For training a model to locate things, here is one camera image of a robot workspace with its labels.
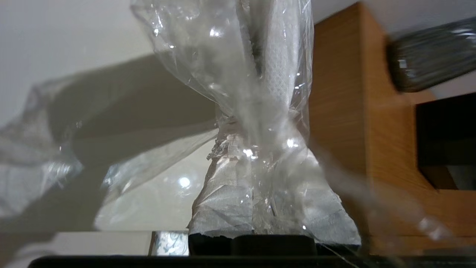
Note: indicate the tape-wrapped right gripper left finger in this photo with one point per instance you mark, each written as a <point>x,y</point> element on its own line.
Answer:
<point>227,201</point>

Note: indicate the white slippers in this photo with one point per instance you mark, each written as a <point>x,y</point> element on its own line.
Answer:
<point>223,56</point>

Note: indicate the white patterned tissue pack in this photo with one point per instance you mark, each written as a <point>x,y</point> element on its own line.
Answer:
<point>169,243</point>

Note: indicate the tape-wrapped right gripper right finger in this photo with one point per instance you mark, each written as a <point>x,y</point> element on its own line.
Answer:
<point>312,208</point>

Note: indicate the dark glass vase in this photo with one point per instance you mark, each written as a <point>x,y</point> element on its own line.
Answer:
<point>431,59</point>

